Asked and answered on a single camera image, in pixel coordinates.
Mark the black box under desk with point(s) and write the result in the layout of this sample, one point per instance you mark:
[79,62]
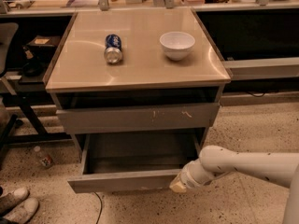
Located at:
[44,42]

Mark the white shoe near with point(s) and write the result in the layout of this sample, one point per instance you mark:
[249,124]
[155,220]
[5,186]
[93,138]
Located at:
[22,213]

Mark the foam gripper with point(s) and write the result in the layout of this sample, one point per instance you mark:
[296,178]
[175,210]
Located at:
[188,178]

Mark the grey drawer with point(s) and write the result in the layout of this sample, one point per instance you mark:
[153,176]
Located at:
[138,118]
[134,161]

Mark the white shoe far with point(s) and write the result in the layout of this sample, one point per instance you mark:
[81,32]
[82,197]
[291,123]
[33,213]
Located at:
[12,199]

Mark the blue soda can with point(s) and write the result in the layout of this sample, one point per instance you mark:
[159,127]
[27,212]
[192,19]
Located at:
[113,50]

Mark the grey drawer cabinet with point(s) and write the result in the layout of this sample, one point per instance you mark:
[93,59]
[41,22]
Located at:
[82,78]

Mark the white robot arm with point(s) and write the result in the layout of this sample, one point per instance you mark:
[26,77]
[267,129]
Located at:
[214,162]

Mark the clear plastic bottle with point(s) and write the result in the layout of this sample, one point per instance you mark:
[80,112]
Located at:
[43,157]

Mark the white bowl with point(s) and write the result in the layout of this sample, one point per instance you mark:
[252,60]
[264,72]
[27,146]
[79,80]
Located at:
[177,45]

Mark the grey office chair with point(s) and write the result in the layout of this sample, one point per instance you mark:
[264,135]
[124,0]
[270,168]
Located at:
[7,32]

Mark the white shoe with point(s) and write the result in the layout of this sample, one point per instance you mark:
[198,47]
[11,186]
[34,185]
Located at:
[12,199]
[22,213]

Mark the grey top drawer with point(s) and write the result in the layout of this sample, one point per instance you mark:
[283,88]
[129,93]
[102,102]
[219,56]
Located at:
[138,118]

